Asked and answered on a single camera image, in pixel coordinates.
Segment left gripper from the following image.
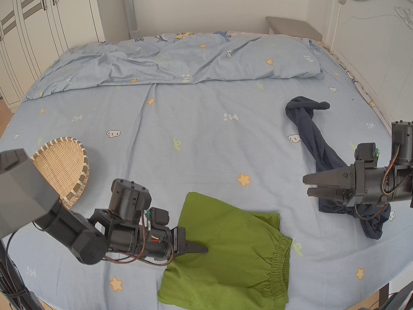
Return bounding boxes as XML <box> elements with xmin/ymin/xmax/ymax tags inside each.
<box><xmin>141</xmin><ymin>226</ymin><xmax>188</xmax><ymax>266</ymax></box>

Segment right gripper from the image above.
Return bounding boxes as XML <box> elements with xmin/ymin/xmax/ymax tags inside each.
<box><xmin>303</xmin><ymin>160</ymin><xmax>388</xmax><ymax>206</ymax></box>

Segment green shorts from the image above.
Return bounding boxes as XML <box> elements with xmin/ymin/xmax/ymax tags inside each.
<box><xmin>157</xmin><ymin>191</ymin><xmax>292</xmax><ymax>310</ymax></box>

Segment dark blue garment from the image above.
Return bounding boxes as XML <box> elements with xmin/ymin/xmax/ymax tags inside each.
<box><xmin>285</xmin><ymin>96</ymin><xmax>392</xmax><ymax>240</ymax></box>

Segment bed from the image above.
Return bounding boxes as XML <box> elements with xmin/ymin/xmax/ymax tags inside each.
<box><xmin>0</xmin><ymin>0</ymin><xmax>413</xmax><ymax>310</ymax></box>

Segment round woven basket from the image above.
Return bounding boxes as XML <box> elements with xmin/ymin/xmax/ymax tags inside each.
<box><xmin>31</xmin><ymin>136</ymin><xmax>90</xmax><ymax>210</ymax></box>

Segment grey bedside table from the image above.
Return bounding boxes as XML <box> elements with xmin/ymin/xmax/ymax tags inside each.
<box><xmin>265</xmin><ymin>16</ymin><xmax>323</xmax><ymax>41</ymax></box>

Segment pale blue quilt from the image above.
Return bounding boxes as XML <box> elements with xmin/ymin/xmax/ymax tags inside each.
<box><xmin>23</xmin><ymin>31</ymin><xmax>324</xmax><ymax>102</ymax></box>

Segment white wardrobe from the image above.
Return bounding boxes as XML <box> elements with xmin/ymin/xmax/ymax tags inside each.
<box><xmin>0</xmin><ymin>0</ymin><xmax>139</xmax><ymax>109</ymax></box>

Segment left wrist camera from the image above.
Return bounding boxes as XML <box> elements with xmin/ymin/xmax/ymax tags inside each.
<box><xmin>146</xmin><ymin>207</ymin><xmax>170</xmax><ymax>233</ymax></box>

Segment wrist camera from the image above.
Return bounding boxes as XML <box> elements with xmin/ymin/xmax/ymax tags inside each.
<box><xmin>354</xmin><ymin>143</ymin><xmax>379</xmax><ymax>168</ymax></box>
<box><xmin>146</xmin><ymin>207</ymin><xmax>170</xmax><ymax>233</ymax></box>

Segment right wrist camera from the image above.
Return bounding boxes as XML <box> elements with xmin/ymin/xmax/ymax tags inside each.
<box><xmin>354</xmin><ymin>143</ymin><xmax>379</xmax><ymax>168</ymax></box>

